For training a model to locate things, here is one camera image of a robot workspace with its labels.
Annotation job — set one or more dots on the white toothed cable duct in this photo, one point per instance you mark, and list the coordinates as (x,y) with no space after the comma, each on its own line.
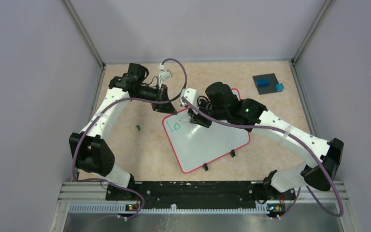
(121,208)

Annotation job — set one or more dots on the dark blue lego brick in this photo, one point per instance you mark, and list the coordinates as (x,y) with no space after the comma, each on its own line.
(262,82)

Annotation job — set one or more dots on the light blue lego brick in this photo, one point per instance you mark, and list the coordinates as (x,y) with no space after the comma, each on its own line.
(279,87)

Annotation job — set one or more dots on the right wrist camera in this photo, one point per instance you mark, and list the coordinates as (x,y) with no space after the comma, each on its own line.
(191,95)

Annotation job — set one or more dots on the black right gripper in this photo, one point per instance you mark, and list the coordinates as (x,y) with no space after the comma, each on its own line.
(196,117)

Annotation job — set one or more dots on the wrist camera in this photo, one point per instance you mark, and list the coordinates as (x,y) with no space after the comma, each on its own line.
(163,75)
(191,95)

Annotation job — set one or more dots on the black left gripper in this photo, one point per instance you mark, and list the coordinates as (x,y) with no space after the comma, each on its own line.
(165,107)

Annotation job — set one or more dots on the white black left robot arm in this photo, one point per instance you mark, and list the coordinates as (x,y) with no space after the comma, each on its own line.
(89,147)

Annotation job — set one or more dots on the grey lego baseplate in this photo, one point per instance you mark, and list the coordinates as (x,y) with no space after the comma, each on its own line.
(268,89)

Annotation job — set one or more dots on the black whiteboard clip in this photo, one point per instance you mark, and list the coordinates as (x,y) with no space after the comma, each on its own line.
(233,153)
(205,167)

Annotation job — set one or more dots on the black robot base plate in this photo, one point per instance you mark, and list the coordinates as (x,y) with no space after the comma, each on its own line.
(199,194)

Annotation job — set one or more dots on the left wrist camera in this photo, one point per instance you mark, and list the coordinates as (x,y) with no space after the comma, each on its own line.
(163,75)

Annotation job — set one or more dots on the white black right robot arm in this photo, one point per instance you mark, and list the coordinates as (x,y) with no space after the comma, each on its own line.
(320,158)

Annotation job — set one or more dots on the pink framed whiteboard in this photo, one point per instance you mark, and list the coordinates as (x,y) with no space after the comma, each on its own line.
(195,146)

